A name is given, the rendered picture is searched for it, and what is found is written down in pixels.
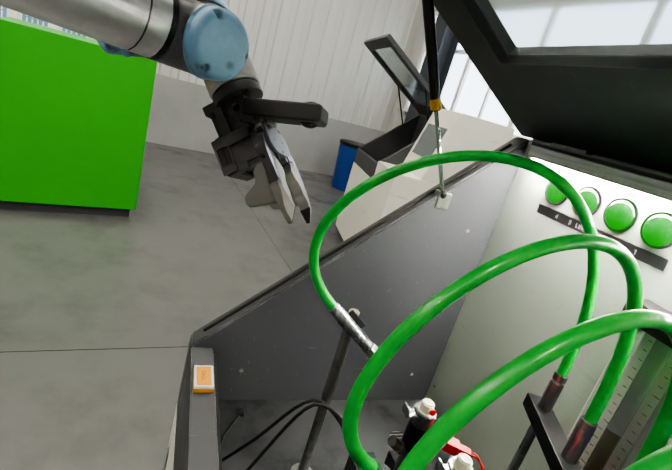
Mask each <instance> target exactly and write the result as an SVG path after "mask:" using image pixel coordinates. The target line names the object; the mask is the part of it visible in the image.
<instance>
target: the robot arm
mask: <svg viewBox="0 0 672 470"><path fill-rule="evenodd" d="M0 6H3V7H6V8H8V9H11V10H14V11H17V12H20V13H23V14H25V15H28V16H31V17H34V18H37V19H39V20H42V21H45V22H48V23H51V24H54V25H56V26H59V27H62V28H65V29H68V30H71V31H73V32H76V33H79V34H82V35H85V36H88V37H90V38H93V39H96V40H97V42H98V44H99V46H100V47H101V48H102V49H103V50H104V51H105V52H107V53H109V54H115V55H123V56H125V57H128V58H129V57H130V56H134V57H143V58H147V59H150V60H153V61H156V62H159V63H161V64H164V65H167V66H170V67H173V68H176V69H179V70H182V71H184V72H187V73H190V74H193V75H194V76H196V77H197V78H200V79H203V81H204V83H205V86H206V88H207V91H208V93H209V96H210V98H211V99H212V101H213V102H212V103H210V104H209V105H207V106H205V107H203V108H202V109H203V111H204V114H205V116H206V117H208V118H210V119H212V122H213V124H214V127H215V129H216V132H217V134H218V136H219V137H218V138H217V139H216V140H215V141H213V142H211V145H212V148H213V150H214V153H215V155H216V158H217V160H218V163H219V165H220V168H221V170H222V173H223V175H224V177H226V176H228V177H231V178H236V179H240V180H244V181H246V182H247V181H249V180H251V179H253V178H255V184H254V186H253V187H252V188H251V189H250V190H249V191H248V193H247V194H246V195H245V202H246V204H247V205H248V206H249V207H259V206H265V205H269V206H270V207H271V208H272V209H275V210H277V209H280V210H281V212H282V214H283V216H284V218H285V219H286V221H287V223H288V224H290V223H293V217H294V212H295V207H296V206H299V209H300V212H301V214H302V216H303V218H304V220H305V221H306V223H307V224H308V223H310V222H311V206H310V202H309V199H308V196H307V193H306V190H305V188H304V184H303V181H302V179H301V176H300V174H299V171H298V169H297V166H296V164H295V162H294V160H293V158H292V156H291V154H290V152H289V149H288V146H287V144H286V142H285V140H284V138H283V136H282V134H281V132H280V131H279V130H278V129H277V128H276V127H277V124H276V123H281V124H291V125H301V126H304V127H305V128H309V129H312V128H316V127H321V128H324V127H326V126H327V123H328V115H329V113H328V111H327V110H326V109H325V108H324V107H323V106H322V105H321V104H318V103H316V102H313V101H308V102H295V101H283V100H271V99H262V97H263V91H262V89H261V87H260V81H259V78H258V76H257V73H256V71H255V69H254V66H253V64H252V62H251V59H250V57H249V55H248V52H249V39H248V35H247V31H246V29H245V26H244V25H243V23H242V21H241V20H240V19H239V18H238V17H237V16H236V15H235V14H234V13H233V12H231V11H230V10H229V8H228V6H227V4H226V2H225V0H0Z"/></svg>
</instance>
